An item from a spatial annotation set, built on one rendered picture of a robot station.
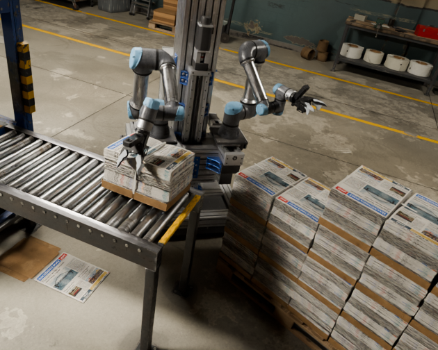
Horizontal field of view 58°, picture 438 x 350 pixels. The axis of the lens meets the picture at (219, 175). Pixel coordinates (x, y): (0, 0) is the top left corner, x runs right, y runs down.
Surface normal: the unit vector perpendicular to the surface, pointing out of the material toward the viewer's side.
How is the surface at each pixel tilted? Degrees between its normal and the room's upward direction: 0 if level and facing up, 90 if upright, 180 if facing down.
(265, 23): 90
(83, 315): 0
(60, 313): 0
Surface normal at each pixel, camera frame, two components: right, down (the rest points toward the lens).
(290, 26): -0.35, 0.47
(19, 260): 0.15, -0.83
